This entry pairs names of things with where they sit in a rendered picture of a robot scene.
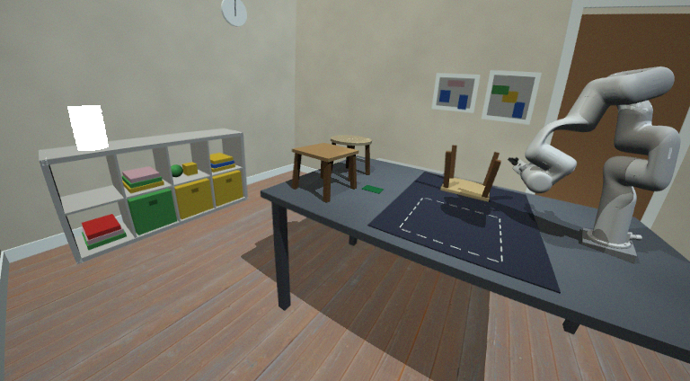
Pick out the dark navy floor mat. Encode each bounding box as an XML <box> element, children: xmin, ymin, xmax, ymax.
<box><xmin>368</xmin><ymin>172</ymin><xmax>561</xmax><ymax>293</ymax></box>

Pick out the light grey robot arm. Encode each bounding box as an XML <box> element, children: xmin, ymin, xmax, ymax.
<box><xmin>518</xmin><ymin>66</ymin><xmax>681</xmax><ymax>249</ymax></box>

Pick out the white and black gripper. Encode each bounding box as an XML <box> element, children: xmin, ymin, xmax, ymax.
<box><xmin>508</xmin><ymin>157</ymin><xmax>528</xmax><ymax>175</ymax></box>

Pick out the green square block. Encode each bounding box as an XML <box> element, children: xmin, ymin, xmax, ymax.
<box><xmin>362</xmin><ymin>185</ymin><xmax>384</xmax><ymax>194</ymax></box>

